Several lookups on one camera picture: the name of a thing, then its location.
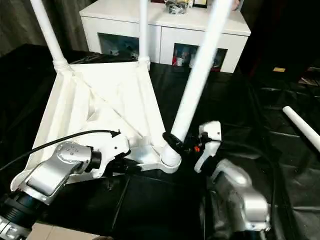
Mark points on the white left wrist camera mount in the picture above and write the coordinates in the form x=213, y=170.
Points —
x=112, y=145

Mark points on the black side table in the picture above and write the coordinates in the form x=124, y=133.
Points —
x=310, y=78

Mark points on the small yellow tag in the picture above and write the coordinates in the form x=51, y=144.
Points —
x=278, y=69

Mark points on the small white bottle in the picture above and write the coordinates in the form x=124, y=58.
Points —
x=179, y=61

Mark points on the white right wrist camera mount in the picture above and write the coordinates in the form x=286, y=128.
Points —
x=210, y=130

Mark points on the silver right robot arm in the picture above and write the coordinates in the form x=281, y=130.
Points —
x=237, y=190

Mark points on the white plastic table leg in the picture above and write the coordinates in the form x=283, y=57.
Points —
x=143, y=30
x=197, y=75
x=300, y=123
x=47, y=32

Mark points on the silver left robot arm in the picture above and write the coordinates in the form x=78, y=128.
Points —
x=50, y=170

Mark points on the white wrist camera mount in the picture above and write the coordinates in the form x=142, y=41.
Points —
x=210, y=130
x=112, y=145

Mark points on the small red item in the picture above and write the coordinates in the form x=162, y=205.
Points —
x=175, y=56

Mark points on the dark patterned ornament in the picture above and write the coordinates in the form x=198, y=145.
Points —
x=176, y=6

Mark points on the grey curtain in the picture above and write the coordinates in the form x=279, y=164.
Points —
x=30, y=22

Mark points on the black mat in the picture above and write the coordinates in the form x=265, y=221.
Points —
x=225, y=100

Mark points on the white plastic table top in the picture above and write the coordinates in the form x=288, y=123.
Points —
x=87, y=105

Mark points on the white cabinet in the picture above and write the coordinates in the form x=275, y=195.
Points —
x=120, y=22

